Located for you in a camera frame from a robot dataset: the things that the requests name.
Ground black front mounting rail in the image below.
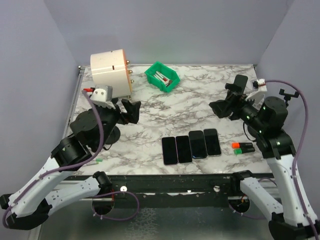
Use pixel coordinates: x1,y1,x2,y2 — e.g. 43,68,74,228
109,174,244,209

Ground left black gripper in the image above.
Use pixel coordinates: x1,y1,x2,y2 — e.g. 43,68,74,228
94,97,141,151

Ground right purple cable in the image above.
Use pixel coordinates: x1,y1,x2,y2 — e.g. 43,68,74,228
228,79,320,235

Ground purple cable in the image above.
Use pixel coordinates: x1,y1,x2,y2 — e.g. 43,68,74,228
1,89,141,230
228,79,320,235

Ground dark phone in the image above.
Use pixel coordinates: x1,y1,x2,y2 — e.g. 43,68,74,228
203,128,222,156

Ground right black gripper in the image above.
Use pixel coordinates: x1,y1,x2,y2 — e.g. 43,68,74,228
209,91,266,132

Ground silver phone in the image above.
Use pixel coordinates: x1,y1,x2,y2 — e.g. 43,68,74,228
175,135,192,164

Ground cream cylindrical drum device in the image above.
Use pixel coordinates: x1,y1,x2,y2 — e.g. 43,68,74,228
90,49,133,98

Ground black phone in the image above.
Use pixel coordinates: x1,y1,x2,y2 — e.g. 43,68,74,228
188,130,207,159

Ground white markers in bin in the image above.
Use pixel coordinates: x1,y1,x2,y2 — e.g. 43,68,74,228
153,71,173,87

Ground black tripod phone stand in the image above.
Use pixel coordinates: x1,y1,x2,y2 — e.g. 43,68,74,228
246,88,300,137

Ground green cap marker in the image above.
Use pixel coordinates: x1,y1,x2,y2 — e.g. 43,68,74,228
233,147,255,155

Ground small green white pen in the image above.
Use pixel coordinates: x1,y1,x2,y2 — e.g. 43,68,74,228
85,158,103,166

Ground orange cap marker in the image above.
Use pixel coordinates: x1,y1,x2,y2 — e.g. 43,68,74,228
231,142,253,149

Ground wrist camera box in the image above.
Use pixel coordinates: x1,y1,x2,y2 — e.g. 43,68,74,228
245,78,267,108
90,84,115,109

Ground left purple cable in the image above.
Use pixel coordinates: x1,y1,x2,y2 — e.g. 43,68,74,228
1,89,141,230

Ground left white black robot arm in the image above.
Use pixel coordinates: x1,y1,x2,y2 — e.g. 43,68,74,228
0,98,141,230

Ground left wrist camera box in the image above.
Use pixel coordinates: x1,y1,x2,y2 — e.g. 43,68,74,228
90,84,115,109

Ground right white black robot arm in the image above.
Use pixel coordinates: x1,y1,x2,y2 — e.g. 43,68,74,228
209,93,320,240

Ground left black phone stand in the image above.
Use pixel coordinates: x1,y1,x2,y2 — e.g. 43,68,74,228
104,126,121,145

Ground purple phone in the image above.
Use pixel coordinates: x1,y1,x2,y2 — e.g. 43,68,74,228
161,136,178,166

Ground green plastic bin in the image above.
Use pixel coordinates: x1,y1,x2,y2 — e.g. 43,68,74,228
144,61,180,93

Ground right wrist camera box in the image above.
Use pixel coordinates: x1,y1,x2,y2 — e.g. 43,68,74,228
245,78,267,108

